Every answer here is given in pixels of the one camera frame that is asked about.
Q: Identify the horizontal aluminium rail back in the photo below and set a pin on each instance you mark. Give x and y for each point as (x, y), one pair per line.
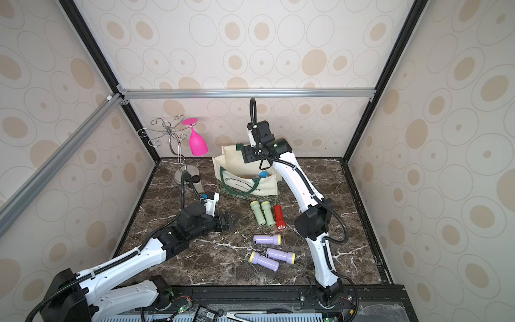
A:
(247, 93)

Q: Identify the small red flashlight right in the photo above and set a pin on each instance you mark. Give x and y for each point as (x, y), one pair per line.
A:
(280, 223)

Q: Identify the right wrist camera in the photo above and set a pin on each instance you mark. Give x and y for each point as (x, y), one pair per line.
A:
(253, 134)

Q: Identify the green flashlight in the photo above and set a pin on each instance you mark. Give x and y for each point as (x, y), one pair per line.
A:
(257, 211)
(267, 210)

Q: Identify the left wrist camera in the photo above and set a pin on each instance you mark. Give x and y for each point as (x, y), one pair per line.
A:
(209, 200)

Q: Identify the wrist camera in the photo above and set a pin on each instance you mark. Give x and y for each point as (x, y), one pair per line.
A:
(209, 200)
(253, 134)

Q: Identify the pink plastic wine glass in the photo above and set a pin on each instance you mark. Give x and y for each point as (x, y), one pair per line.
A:
(197, 143)

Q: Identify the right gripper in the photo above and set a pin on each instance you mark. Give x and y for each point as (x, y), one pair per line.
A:
(249, 153)

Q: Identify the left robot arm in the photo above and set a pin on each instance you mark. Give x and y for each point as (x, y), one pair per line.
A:
(81, 296)

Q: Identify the purple flashlight bottom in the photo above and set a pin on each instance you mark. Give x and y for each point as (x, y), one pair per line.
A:
(263, 261)

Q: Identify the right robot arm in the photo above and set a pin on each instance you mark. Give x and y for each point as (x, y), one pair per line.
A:
(318, 222)

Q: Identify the aluminium rail left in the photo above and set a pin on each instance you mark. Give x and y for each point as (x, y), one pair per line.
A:
(23, 197)

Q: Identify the chrome wine glass rack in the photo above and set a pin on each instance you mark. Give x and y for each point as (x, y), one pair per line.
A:
(162, 131)

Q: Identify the purple flashlight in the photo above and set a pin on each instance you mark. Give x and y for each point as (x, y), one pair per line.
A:
(263, 261)
(287, 257)
(266, 239)

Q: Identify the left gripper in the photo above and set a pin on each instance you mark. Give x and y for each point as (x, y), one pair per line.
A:
(223, 225)

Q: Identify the cream canvas tote bag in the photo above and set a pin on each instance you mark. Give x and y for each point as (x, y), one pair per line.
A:
(241, 179)

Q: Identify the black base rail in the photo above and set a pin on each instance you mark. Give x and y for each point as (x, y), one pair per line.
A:
(250, 303)

